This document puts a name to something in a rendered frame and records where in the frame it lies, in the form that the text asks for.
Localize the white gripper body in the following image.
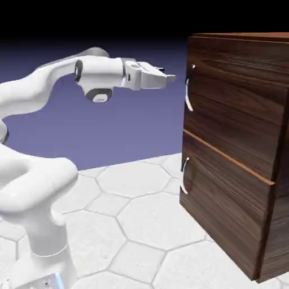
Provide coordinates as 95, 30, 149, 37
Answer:
138, 61, 168, 91

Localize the large dark wood door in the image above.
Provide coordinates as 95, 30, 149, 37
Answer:
183, 36, 289, 182

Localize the dark wood cabinet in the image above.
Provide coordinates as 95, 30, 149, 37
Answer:
179, 33, 289, 283

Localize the small dark wood door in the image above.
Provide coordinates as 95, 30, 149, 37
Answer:
179, 130, 275, 282

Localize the long curved silver handle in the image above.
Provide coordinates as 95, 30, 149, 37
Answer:
184, 64, 196, 112

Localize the short curved silver handle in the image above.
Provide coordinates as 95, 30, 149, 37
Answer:
181, 157, 190, 195

